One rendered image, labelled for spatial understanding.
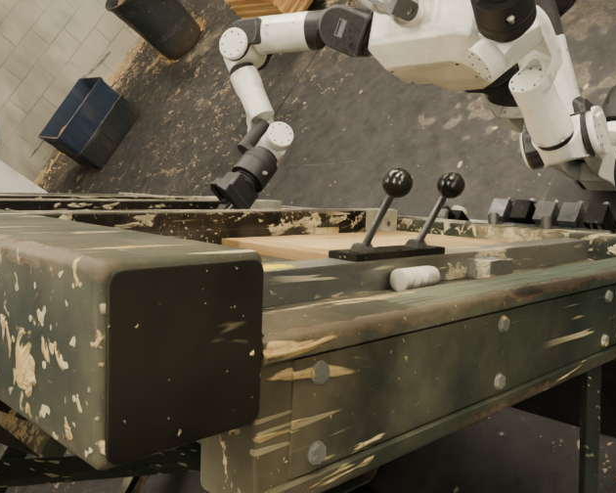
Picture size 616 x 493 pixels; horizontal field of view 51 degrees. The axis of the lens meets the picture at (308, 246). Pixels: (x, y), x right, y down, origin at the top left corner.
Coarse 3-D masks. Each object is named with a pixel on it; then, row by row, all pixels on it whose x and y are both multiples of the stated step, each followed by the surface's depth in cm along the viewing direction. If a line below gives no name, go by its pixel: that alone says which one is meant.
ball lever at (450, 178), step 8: (440, 176) 88; (448, 176) 87; (456, 176) 86; (440, 184) 87; (448, 184) 86; (456, 184) 86; (464, 184) 87; (440, 192) 88; (448, 192) 87; (456, 192) 87; (440, 200) 89; (440, 208) 89; (432, 216) 90; (424, 224) 91; (424, 232) 91; (416, 240) 92
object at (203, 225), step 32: (96, 224) 107; (128, 224) 111; (160, 224) 116; (192, 224) 120; (224, 224) 126; (256, 224) 132; (288, 224) 138; (320, 224) 145; (352, 224) 153; (384, 224) 161
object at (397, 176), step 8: (392, 168) 79; (400, 168) 79; (384, 176) 79; (392, 176) 78; (400, 176) 78; (408, 176) 78; (384, 184) 79; (392, 184) 78; (400, 184) 78; (408, 184) 78; (392, 192) 78; (400, 192) 78; (408, 192) 79; (384, 200) 81; (392, 200) 80; (384, 208) 81; (376, 216) 82; (376, 224) 82; (368, 232) 83; (368, 240) 83; (352, 248) 84; (360, 248) 83; (368, 248) 83
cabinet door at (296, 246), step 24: (240, 240) 124; (264, 240) 126; (288, 240) 130; (312, 240) 133; (336, 240) 135; (360, 240) 137; (384, 240) 139; (408, 240) 142; (432, 240) 144; (456, 240) 146; (480, 240) 146
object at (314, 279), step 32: (416, 256) 89; (448, 256) 94; (480, 256) 101; (512, 256) 108; (544, 256) 117; (576, 256) 127; (288, 288) 72; (320, 288) 75; (352, 288) 80; (384, 288) 84
